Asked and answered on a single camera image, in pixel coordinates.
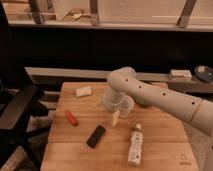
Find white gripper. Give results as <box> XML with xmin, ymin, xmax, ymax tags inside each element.
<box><xmin>101</xmin><ymin>87</ymin><xmax>124</xmax><ymax>127</ymax></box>

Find black eraser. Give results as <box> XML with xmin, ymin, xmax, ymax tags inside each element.
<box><xmin>87</xmin><ymin>125</ymin><xmax>106</xmax><ymax>148</ymax></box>

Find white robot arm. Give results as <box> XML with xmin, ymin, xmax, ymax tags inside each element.
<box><xmin>105</xmin><ymin>67</ymin><xmax>213</xmax><ymax>171</ymax></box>

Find white sponge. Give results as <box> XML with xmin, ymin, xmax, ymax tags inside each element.
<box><xmin>75</xmin><ymin>86</ymin><xmax>92</xmax><ymax>97</ymax></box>

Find clear plastic cup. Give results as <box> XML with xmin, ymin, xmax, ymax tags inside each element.
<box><xmin>119</xmin><ymin>96</ymin><xmax>135</xmax><ymax>118</ymax></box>

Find green bowl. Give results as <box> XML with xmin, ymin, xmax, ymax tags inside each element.
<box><xmin>134</xmin><ymin>97</ymin><xmax>150</xmax><ymax>108</ymax></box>

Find white plastic bottle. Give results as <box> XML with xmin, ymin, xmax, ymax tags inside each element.
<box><xmin>128</xmin><ymin>123</ymin><xmax>143</xmax><ymax>166</ymax></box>

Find orange carrot toy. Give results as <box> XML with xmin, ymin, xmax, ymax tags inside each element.
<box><xmin>65</xmin><ymin>110</ymin><xmax>79</xmax><ymax>126</ymax></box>

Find wooden table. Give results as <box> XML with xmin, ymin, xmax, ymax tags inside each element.
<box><xmin>41</xmin><ymin>82</ymin><xmax>199</xmax><ymax>171</ymax></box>

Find small box on ledge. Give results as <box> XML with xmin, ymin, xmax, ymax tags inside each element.
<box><xmin>169</xmin><ymin>69</ymin><xmax>192</xmax><ymax>81</ymax></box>

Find black office chair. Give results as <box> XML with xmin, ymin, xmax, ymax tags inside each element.
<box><xmin>0</xmin><ymin>84</ymin><xmax>50</xmax><ymax>170</ymax></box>

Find dark round disc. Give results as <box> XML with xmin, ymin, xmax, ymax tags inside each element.
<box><xmin>195</xmin><ymin>66</ymin><xmax>213</xmax><ymax>83</ymax></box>

